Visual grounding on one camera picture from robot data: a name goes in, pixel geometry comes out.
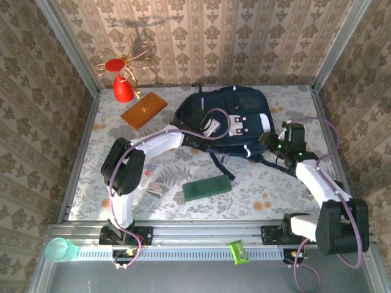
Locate navy blue backpack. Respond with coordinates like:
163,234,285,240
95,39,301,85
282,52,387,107
174,84,294,181

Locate green pencil case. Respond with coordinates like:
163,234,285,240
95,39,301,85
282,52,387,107
182,174,232,202

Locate small clear packet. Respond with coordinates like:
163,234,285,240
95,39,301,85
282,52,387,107
147,182,164,196

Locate red cone shade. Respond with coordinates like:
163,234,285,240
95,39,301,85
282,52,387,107
112,76,136,103

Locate red disc shade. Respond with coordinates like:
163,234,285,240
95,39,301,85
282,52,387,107
104,58,127,73

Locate green snack packet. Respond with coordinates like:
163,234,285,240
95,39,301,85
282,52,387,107
228,240,250,265

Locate grey metal shelf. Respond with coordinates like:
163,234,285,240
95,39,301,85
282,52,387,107
29,244,386,293

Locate teal plastic cup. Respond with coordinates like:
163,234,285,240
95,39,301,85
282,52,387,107
43,237,81,263

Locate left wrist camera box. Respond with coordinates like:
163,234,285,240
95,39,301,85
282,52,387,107
202,117,221,137

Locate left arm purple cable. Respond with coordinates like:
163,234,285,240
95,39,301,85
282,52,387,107
109,108,230,270

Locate aluminium table side rail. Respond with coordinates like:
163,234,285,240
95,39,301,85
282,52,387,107
310,87,369,223
57,93,101,223

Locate aluminium frame post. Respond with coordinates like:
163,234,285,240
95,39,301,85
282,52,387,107
311,0,374,92
35,0,101,97

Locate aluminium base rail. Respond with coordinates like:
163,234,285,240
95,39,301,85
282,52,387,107
45,220,376,247

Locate small controller board with wires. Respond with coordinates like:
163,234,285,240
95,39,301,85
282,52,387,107
111,247,139,261
282,247,310,265

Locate white slotted cable duct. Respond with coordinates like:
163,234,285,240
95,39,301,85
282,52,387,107
75,245,287,262

